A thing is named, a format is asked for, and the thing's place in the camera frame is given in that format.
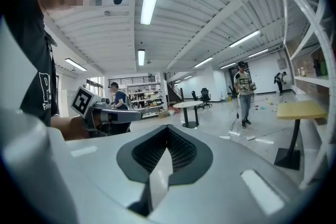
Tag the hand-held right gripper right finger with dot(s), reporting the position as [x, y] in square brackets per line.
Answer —
[236, 165]

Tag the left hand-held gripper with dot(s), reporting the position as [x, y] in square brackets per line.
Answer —
[88, 106]

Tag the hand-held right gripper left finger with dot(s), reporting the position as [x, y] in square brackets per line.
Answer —
[99, 165]

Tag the person's left hand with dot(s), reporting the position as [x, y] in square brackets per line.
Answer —
[80, 128]

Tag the white storage shelving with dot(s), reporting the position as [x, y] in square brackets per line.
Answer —
[147, 98]

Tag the cardboard box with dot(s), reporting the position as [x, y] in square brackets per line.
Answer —
[163, 114]

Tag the black staircase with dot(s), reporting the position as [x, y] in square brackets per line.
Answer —
[174, 87]

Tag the round white table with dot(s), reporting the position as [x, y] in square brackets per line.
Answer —
[187, 105]

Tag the black office chair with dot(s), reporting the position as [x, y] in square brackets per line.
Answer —
[205, 95]
[194, 95]

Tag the square yellow table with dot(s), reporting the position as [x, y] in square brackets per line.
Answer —
[299, 110]

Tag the round ceiling detector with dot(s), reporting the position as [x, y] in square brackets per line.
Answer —
[106, 13]

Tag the person's black t-shirt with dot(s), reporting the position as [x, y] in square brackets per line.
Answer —
[31, 60]

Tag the dark green bottles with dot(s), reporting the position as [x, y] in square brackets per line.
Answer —
[320, 65]

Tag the white shelf rack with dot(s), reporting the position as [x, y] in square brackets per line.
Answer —
[324, 34]

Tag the grey wall box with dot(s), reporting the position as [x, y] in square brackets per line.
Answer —
[281, 63]

